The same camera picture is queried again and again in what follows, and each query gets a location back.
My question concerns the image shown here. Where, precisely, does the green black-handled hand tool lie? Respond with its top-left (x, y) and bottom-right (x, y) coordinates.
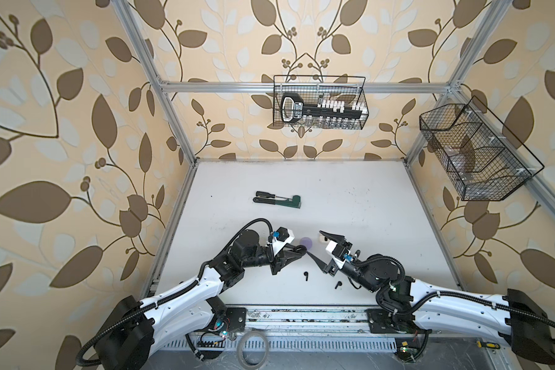
top-left (253, 195), bottom-right (302, 209)

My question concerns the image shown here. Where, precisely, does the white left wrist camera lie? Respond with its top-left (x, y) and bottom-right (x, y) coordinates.
top-left (271, 227), bottom-right (294, 257)

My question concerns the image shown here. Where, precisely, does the purple earbud charging case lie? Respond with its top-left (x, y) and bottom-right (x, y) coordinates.
top-left (299, 237), bottom-right (313, 250)

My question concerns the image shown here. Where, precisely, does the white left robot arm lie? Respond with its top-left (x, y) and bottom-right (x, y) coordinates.
top-left (75, 218), bottom-right (307, 369)

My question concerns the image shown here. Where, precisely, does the black wire basket wall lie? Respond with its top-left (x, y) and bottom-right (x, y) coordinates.
top-left (419, 96), bottom-right (545, 201)
top-left (272, 74), bottom-right (369, 130)

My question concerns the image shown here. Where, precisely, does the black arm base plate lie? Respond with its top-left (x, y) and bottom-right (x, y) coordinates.
top-left (211, 307), bottom-right (248, 335)

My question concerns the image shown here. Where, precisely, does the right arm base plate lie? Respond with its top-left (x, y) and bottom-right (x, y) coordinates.
top-left (365, 308), bottom-right (428, 335)

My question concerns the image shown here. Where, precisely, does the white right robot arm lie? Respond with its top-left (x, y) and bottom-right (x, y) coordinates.
top-left (314, 231), bottom-right (555, 365)

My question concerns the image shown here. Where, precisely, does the grey tape roll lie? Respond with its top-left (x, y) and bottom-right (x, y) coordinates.
top-left (236, 331), bottom-right (270, 370)

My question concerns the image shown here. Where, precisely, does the socket set rail in basket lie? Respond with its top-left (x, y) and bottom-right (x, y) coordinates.
top-left (277, 92), bottom-right (369, 126)

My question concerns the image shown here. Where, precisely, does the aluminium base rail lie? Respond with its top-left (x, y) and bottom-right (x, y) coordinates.
top-left (156, 304), bottom-right (500, 339)

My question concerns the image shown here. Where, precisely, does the black wire basket right wall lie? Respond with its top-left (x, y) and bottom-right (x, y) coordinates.
top-left (419, 96), bottom-right (545, 201)

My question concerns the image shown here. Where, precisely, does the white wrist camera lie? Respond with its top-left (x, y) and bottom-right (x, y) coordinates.
top-left (271, 227), bottom-right (294, 257)
top-left (325, 241), bottom-right (353, 270)

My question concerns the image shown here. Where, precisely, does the black wire basket back wall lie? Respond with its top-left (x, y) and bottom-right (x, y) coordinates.
top-left (272, 74), bottom-right (369, 130)

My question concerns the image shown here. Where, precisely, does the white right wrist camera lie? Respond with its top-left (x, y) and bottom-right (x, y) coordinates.
top-left (325, 241), bottom-right (353, 270)

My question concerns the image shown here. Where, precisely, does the small yellow black screwdriver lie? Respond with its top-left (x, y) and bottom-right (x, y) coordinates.
top-left (476, 340), bottom-right (501, 350)

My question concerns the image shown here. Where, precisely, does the cream earbud charging case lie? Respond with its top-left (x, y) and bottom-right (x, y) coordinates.
top-left (319, 234), bottom-right (329, 245)

